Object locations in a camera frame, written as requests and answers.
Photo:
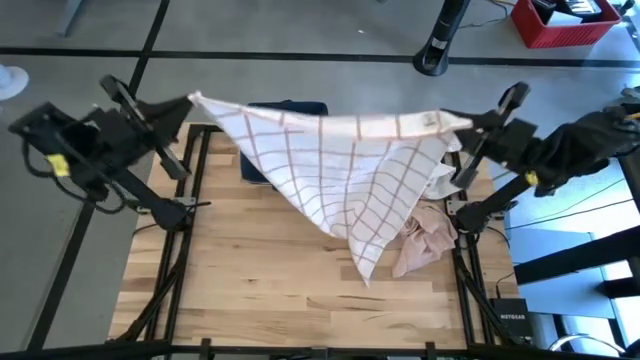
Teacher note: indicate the white round object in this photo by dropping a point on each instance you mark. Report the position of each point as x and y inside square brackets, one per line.
[10, 82]

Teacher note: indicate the black Netgear network switch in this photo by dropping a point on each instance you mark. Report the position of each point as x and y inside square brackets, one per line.
[512, 320]

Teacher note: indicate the white red-checked towel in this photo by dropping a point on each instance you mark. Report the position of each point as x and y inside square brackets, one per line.
[340, 175]

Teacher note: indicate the red plastic crate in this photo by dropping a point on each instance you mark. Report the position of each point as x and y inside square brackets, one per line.
[565, 34]

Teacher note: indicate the black pedestal stand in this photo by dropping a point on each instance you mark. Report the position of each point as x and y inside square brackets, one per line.
[440, 45]

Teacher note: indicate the black aluminium table frame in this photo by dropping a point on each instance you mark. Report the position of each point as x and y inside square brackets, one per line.
[320, 355]

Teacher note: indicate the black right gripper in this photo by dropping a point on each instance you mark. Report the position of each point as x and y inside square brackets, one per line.
[517, 142]

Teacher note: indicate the navy white striped fabric basket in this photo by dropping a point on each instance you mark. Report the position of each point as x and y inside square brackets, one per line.
[252, 170]

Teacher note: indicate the plain pink towel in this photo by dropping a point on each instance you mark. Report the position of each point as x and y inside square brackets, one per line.
[425, 240]

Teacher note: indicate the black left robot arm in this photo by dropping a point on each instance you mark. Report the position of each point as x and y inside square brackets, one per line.
[150, 200]

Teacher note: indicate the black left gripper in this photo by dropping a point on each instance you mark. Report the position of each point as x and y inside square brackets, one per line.
[110, 135]

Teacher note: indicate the black electronic device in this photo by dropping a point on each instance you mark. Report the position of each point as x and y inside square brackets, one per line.
[575, 6]

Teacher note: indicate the grey metal post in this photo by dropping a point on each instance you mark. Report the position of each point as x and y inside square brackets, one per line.
[70, 17]

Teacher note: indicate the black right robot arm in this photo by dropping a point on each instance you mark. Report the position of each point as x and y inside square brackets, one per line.
[575, 145]

